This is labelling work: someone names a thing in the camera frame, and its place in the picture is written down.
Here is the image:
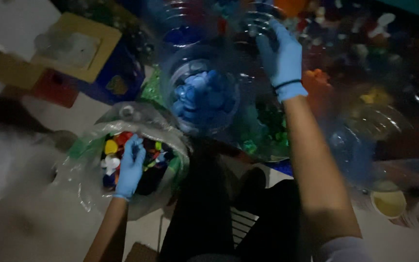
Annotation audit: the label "yellow square frame box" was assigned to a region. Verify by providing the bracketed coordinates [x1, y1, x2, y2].
[31, 12, 123, 84]

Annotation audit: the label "person's right hand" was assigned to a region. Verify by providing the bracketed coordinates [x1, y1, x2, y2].
[255, 19, 309, 103]

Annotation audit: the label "pile of blue caps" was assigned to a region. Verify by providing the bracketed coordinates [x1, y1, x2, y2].
[170, 70, 238, 127]

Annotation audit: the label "red block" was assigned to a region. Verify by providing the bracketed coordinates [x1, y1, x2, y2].
[31, 68, 80, 109]

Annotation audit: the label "clear plastic bag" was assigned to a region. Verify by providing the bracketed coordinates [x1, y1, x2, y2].
[54, 101, 193, 221]

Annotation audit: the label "heap of coloured caps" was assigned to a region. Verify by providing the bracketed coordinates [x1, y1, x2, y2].
[286, 0, 419, 86]

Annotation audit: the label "black wrist band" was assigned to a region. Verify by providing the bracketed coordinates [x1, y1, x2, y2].
[272, 79, 303, 92]

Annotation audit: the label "yellow block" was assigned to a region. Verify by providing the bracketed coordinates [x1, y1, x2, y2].
[0, 53, 45, 90]

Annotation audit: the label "clear plastic bottle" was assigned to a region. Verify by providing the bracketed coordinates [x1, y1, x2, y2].
[237, 2, 287, 49]

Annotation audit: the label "blue box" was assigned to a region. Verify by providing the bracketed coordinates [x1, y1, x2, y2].
[80, 39, 147, 106]

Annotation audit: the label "person's left hand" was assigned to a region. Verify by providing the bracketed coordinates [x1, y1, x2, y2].
[113, 134, 147, 201]

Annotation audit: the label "person's black trousers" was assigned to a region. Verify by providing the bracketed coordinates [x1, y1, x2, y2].
[158, 144, 306, 262]

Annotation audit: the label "brown cardboard piece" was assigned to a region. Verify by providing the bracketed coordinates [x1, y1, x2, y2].
[124, 242, 160, 262]

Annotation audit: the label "clear container of green caps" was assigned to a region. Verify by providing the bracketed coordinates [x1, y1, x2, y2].
[231, 102, 294, 163]

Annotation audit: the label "clear bottle with blue caps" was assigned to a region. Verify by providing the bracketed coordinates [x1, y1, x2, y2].
[324, 118, 383, 191]

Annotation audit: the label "pile of mixed coloured caps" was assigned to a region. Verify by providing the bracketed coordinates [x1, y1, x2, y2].
[100, 131, 177, 190]

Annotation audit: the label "clear container of orange caps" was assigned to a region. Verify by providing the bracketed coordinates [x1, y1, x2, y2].
[301, 68, 334, 118]

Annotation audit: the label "clear jar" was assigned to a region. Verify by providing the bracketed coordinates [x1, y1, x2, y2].
[160, 47, 254, 138]

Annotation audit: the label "green glitter bag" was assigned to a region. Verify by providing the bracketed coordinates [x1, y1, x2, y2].
[140, 65, 167, 107]

